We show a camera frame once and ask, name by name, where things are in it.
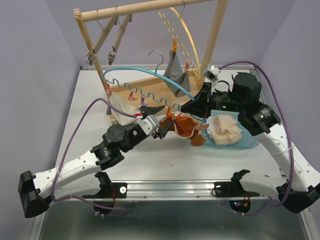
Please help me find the grey and cream underwear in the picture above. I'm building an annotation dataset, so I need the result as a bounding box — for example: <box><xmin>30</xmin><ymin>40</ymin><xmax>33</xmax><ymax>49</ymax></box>
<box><xmin>106</xmin><ymin>92</ymin><xmax>141</xmax><ymax>126</ymax></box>

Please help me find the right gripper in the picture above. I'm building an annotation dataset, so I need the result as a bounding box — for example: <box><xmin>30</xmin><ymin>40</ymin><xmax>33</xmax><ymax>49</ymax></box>
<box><xmin>180</xmin><ymin>81</ymin><xmax>247</xmax><ymax>118</ymax></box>

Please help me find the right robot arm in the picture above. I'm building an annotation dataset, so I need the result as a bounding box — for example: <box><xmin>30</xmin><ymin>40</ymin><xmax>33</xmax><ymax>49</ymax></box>
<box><xmin>180</xmin><ymin>72</ymin><xmax>320</xmax><ymax>214</ymax></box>

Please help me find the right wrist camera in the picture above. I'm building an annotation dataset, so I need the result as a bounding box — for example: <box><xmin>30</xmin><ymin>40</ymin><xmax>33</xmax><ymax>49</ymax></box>
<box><xmin>203</xmin><ymin>64</ymin><xmax>221</xmax><ymax>83</ymax></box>

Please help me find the blue plastic hanger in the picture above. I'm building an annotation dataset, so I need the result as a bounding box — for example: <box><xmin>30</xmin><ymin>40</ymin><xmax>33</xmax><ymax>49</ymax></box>
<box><xmin>102</xmin><ymin>66</ymin><xmax>195</xmax><ymax>110</ymax></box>

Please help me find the aluminium mounting rail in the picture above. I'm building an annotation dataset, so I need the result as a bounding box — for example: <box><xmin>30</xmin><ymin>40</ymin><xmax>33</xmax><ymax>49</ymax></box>
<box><xmin>39</xmin><ymin>177</ymin><xmax>308</xmax><ymax>201</ymax></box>

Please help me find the white underwear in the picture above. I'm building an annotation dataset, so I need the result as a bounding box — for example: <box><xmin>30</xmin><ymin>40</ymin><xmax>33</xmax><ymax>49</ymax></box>
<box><xmin>205</xmin><ymin>115</ymin><xmax>244</xmax><ymax>141</ymax></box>

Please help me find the yellow plastic hanger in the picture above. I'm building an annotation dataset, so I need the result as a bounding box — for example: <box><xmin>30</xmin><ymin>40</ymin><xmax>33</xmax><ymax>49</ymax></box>
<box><xmin>157</xmin><ymin>7</ymin><xmax>201</xmax><ymax>81</ymax></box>

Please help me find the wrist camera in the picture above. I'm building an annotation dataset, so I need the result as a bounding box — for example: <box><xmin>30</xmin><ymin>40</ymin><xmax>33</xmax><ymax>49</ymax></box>
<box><xmin>137</xmin><ymin>115</ymin><xmax>160</xmax><ymax>136</ymax></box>
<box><xmin>203</xmin><ymin>64</ymin><xmax>221</xmax><ymax>83</ymax></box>

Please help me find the orange and cream underwear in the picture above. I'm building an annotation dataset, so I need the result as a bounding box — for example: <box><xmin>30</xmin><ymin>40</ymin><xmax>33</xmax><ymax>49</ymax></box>
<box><xmin>159</xmin><ymin>116</ymin><xmax>207</xmax><ymax>147</ymax></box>

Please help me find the wooden clothes rack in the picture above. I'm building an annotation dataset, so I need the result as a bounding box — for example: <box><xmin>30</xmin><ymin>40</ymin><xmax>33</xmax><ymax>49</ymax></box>
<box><xmin>73</xmin><ymin>0</ymin><xmax>229</xmax><ymax>126</ymax></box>

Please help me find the teal plastic bin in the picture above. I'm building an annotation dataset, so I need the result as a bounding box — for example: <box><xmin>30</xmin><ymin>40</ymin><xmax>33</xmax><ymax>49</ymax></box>
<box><xmin>201</xmin><ymin>110</ymin><xmax>259</xmax><ymax>149</ymax></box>

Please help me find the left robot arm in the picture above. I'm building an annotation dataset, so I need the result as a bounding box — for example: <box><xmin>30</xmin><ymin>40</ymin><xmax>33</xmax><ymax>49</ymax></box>
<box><xmin>18</xmin><ymin>106</ymin><xmax>170</xmax><ymax>218</ymax></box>

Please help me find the beige cotton underwear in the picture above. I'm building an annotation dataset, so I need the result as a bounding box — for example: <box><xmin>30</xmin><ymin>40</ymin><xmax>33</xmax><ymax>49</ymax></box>
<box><xmin>211</xmin><ymin>113</ymin><xmax>244</xmax><ymax>145</ymax></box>

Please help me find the plain grey underwear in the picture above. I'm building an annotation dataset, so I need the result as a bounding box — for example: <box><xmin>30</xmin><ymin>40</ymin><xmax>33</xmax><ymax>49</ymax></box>
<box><xmin>163</xmin><ymin>50</ymin><xmax>191</xmax><ymax>98</ymax></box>

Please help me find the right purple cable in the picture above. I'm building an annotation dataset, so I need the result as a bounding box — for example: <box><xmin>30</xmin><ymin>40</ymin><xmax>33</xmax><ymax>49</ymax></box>
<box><xmin>217</xmin><ymin>59</ymin><xmax>295</xmax><ymax>216</ymax></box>

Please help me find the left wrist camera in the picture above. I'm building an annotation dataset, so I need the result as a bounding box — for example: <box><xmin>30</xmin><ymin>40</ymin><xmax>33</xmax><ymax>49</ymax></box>
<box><xmin>137</xmin><ymin>115</ymin><xmax>160</xmax><ymax>136</ymax></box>

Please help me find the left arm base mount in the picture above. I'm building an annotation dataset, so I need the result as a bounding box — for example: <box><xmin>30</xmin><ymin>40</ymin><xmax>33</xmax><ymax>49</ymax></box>
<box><xmin>94</xmin><ymin>171</ymin><xmax>128</xmax><ymax>200</ymax></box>

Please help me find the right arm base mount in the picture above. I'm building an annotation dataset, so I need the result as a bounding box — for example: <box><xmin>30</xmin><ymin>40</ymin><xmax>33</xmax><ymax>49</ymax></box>
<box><xmin>211</xmin><ymin>169</ymin><xmax>250</xmax><ymax>198</ymax></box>

